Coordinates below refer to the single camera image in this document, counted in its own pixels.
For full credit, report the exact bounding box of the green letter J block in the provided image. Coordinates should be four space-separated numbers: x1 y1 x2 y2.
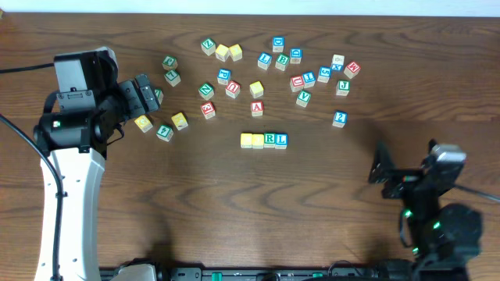
335 80 350 96

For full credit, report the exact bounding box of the green letter N block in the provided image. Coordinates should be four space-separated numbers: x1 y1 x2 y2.
198 83 215 101

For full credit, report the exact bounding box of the yellow block far left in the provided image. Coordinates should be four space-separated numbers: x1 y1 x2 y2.
134 115 153 133

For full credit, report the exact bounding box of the yellow block top left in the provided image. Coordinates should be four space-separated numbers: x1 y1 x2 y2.
215 44 230 62

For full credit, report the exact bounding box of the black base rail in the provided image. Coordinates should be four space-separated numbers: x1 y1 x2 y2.
99 259 430 281

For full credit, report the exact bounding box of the blue letter P block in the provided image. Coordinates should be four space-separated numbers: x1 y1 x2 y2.
217 69 231 85

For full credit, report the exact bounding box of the red letter U block centre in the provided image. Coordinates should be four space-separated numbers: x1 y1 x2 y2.
225 80 241 99

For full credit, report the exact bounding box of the yellow letter C block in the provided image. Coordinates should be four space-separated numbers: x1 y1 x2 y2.
240 133 253 148

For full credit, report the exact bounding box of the red letter M block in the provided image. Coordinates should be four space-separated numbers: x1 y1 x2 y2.
344 61 361 79

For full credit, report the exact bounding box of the blue number 2 block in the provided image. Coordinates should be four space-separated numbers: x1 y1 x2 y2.
332 111 348 128

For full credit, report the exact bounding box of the blue letter I block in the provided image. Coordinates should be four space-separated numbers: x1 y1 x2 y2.
302 71 316 88

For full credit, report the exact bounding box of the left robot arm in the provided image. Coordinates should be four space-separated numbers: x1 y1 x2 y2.
34 47 160 280

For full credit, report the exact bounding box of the red letter A block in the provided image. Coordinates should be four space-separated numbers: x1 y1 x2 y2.
251 101 264 117

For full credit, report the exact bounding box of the green letter V block left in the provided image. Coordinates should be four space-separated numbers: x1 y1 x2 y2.
155 88 164 104

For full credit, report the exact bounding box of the blue letter D block upper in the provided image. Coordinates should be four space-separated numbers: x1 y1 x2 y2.
272 37 284 53

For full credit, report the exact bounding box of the yellow block centre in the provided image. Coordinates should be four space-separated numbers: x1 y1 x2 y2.
249 81 264 98

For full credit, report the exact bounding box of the blue letter D block lower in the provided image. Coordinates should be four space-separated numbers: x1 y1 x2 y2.
290 48 303 64

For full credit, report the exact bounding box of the green letter Z block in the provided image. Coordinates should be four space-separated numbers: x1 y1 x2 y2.
201 37 216 56

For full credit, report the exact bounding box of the yellow letter O block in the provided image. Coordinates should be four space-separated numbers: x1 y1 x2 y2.
252 133 265 149

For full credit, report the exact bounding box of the green number 4 block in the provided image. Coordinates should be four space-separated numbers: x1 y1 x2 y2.
156 125 173 142

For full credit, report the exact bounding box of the green number 7 block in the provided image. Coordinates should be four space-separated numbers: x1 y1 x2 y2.
164 69 181 87

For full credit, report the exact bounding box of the red number 3 block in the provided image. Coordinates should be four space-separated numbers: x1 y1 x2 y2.
201 101 216 119

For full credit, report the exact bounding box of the red letter U block right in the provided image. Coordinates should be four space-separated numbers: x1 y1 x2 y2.
290 75 305 92

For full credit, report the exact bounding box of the blue number 5 block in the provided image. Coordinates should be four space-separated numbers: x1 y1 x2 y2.
317 66 332 83

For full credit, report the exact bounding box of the green letter R block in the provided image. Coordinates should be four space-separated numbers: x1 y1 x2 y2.
264 133 276 148

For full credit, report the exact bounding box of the green letter B block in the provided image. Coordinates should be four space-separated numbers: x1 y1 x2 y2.
275 53 290 71

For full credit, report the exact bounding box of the yellow block top right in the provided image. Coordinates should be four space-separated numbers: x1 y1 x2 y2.
229 44 243 62

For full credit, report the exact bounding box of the blue letter L block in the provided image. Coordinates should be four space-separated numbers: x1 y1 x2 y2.
275 133 288 149
257 52 273 70

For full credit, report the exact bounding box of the green letter v block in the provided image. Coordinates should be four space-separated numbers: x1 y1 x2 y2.
296 90 312 108
155 88 164 104

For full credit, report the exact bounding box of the blue letter d block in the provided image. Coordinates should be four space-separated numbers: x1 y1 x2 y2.
290 48 303 64
272 37 284 53

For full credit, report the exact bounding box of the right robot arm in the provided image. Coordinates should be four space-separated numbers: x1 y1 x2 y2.
368 139 483 280

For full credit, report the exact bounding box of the yellow block lower left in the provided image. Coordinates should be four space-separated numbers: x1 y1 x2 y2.
171 112 188 130

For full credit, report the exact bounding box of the red letter u block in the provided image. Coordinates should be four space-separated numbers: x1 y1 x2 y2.
225 80 241 99
290 75 305 92

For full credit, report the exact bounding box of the blue letter X block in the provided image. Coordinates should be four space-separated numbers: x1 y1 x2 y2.
331 54 345 72

